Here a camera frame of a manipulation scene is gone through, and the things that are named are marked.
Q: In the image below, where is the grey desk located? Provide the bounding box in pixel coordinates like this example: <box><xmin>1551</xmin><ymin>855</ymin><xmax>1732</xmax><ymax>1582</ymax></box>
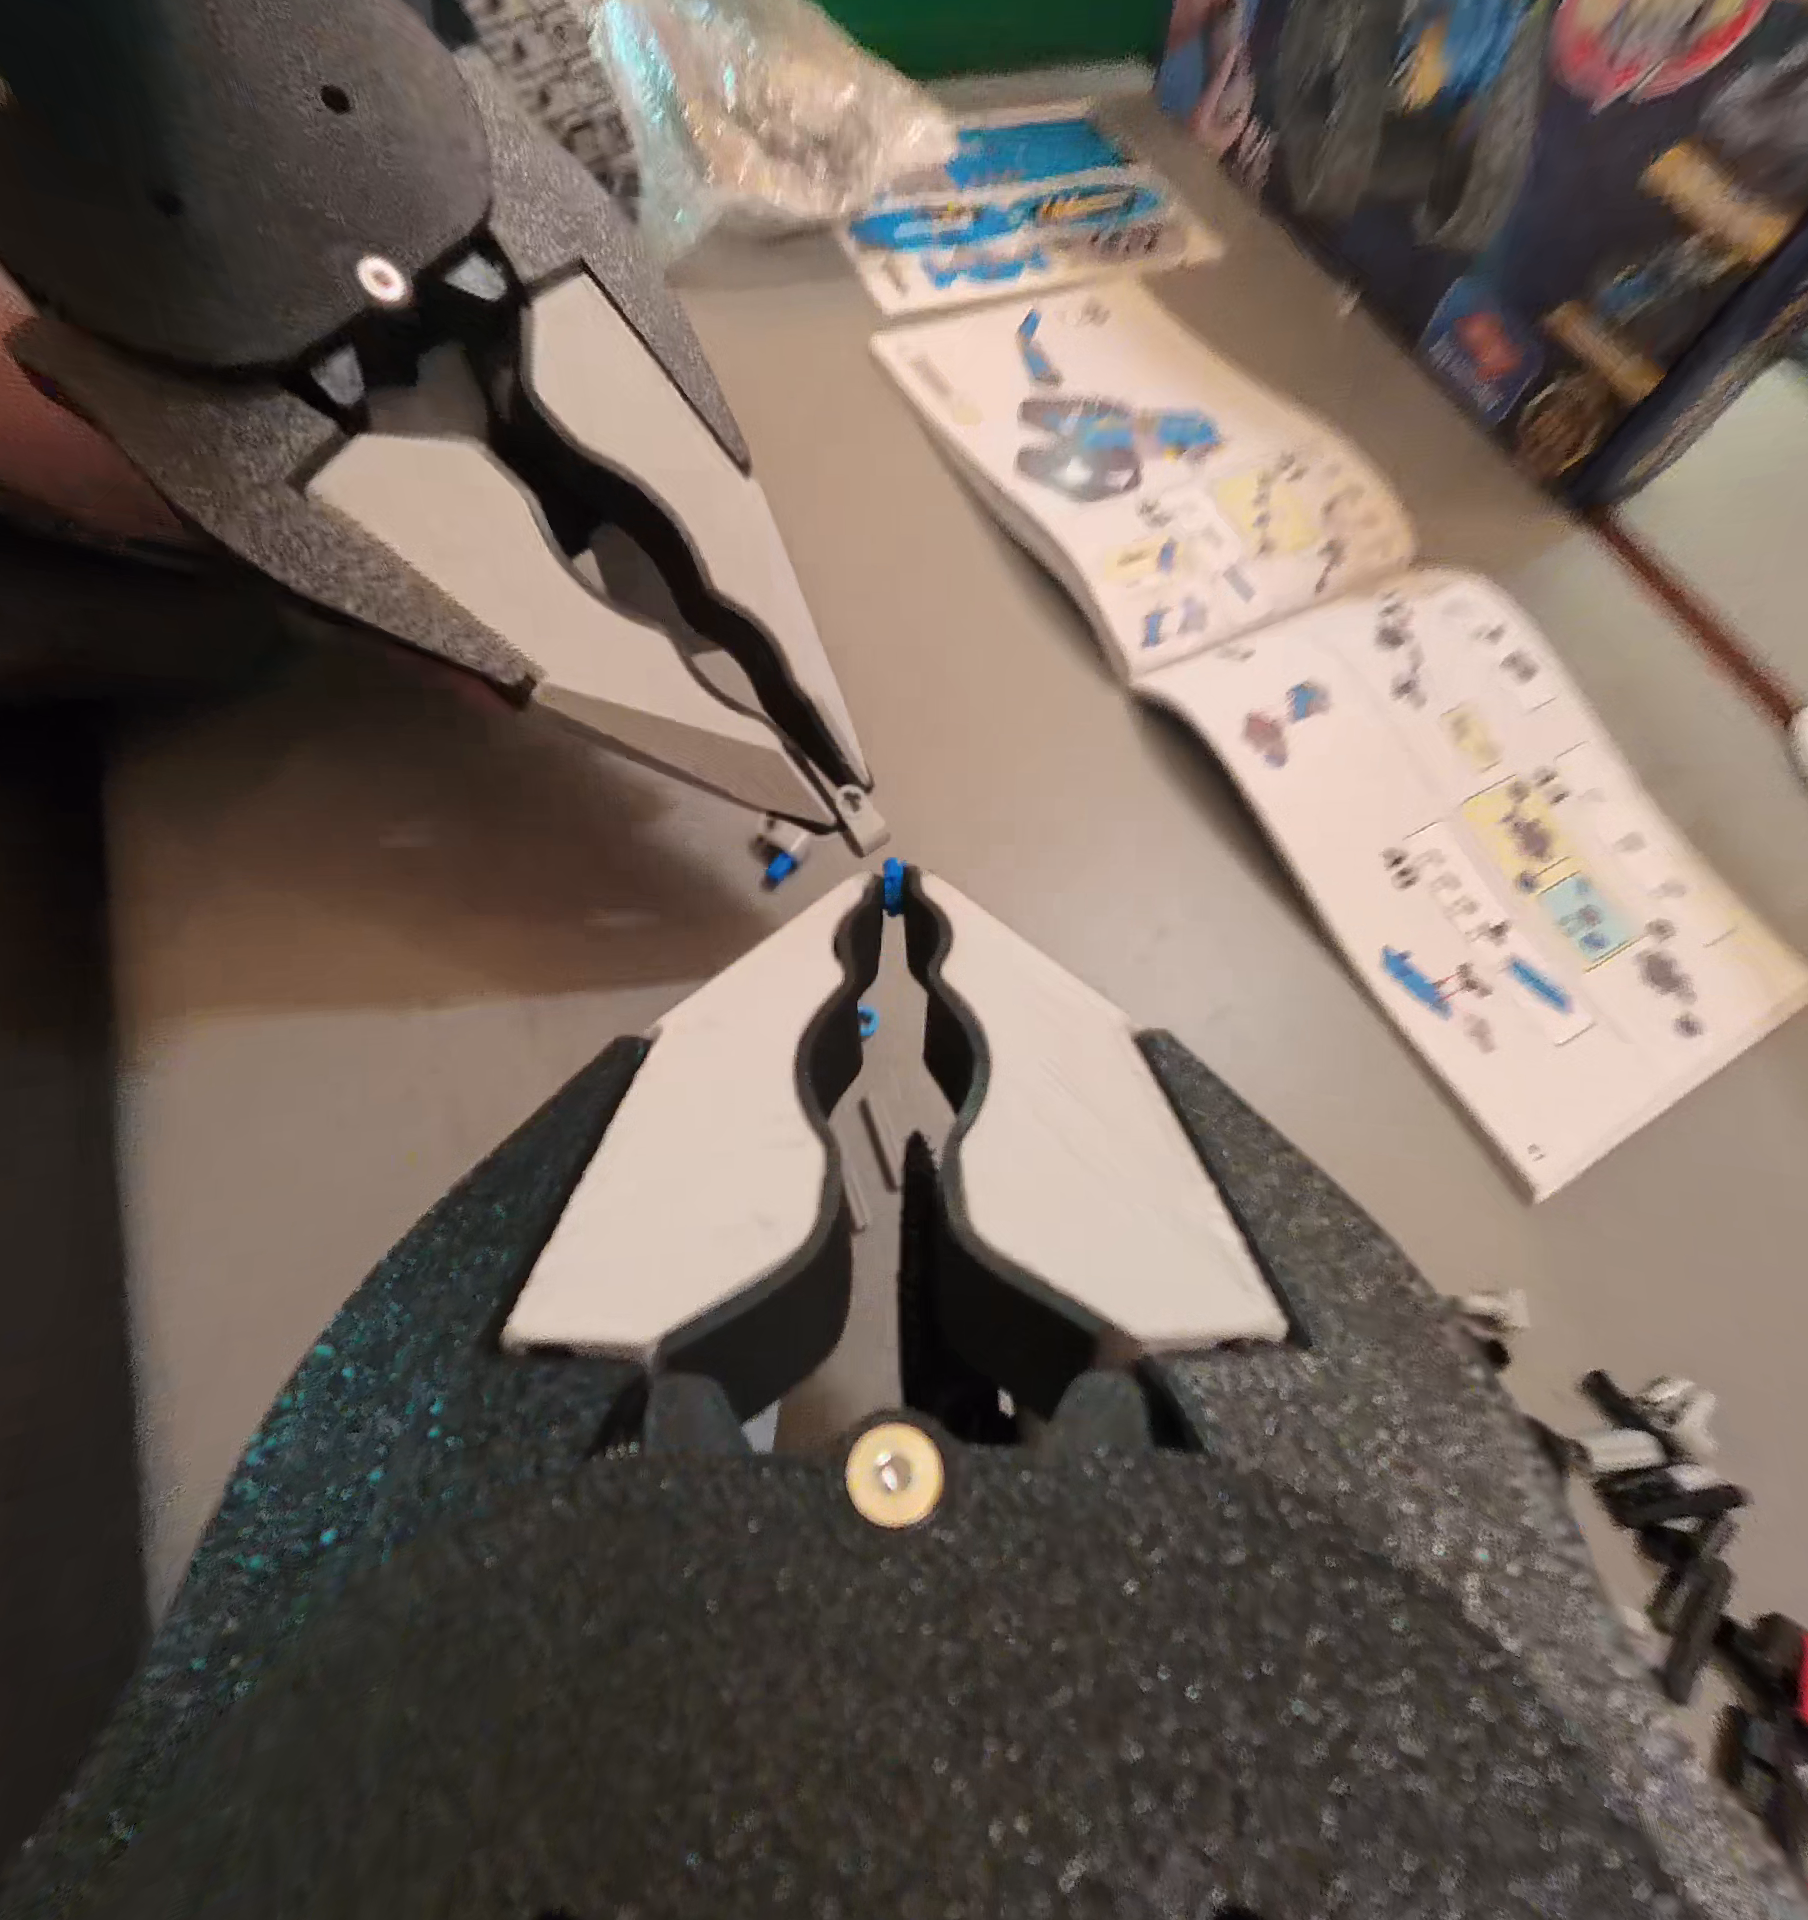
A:
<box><xmin>93</xmin><ymin>60</ymin><xmax>1808</xmax><ymax>1920</ymax></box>

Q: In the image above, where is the dark blue toy box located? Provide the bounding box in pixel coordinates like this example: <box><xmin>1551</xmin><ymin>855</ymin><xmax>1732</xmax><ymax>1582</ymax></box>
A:
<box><xmin>1152</xmin><ymin>0</ymin><xmax>1808</xmax><ymax>503</ymax></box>

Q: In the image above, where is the person's left hand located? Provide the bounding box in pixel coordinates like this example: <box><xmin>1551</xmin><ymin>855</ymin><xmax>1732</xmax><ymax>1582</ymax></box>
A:
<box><xmin>0</xmin><ymin>248</ymin><xmax>194</xmax><ymax>550</ymax></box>

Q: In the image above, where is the blue sticker sheet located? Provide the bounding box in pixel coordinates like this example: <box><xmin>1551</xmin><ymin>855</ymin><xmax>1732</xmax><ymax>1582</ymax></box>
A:
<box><xmin>844</xmin><ymin>102</ymin><xmax>1225</xmax><ymax>321</ymax></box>

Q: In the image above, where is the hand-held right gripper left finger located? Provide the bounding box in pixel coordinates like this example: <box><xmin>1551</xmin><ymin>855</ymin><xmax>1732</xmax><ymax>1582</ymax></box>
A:
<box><xmin>499</xmin><ymin>871</ymin><xmax>892</xmax><ymax>1425</ymax></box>

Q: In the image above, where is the clear plastic bag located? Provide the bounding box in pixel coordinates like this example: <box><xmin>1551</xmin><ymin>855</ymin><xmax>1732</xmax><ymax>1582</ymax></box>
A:
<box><xmin>588</xmin><ymin>0</ymin><xmax>957</xmax><ymax>241</ymax></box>

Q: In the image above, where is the pile of small building pieces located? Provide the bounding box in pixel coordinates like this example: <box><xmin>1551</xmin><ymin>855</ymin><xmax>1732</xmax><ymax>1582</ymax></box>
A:
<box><xmin>1458</xmin><ymin>1288</ymin><xmax>1808</xmax><ymax>1920</ymax></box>

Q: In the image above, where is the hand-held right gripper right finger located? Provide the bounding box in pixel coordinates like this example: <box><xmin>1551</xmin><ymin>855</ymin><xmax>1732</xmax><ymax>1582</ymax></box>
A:
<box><xmin>896</xmin><ymin>871</ymin><xmax>1291</xmax><ymax>1425</ymax></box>

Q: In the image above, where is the open instruction booklet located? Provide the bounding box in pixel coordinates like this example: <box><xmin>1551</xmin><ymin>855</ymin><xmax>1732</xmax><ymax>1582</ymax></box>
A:
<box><xmin>868</xmin><ymin>276</ymin><xmax>1808</xmax><ymax>1205</ymax></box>

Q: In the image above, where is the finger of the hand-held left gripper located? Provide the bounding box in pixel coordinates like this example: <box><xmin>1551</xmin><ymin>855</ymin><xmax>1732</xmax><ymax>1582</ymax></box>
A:
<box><xmin>301</xmin><ymin>430</ymin><xmax>845</xmax><ymax>833</ymax></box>
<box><xmin>521</xmin><ymin>266</ymin><xmax>872</xmax><ymax>798</ymax></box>

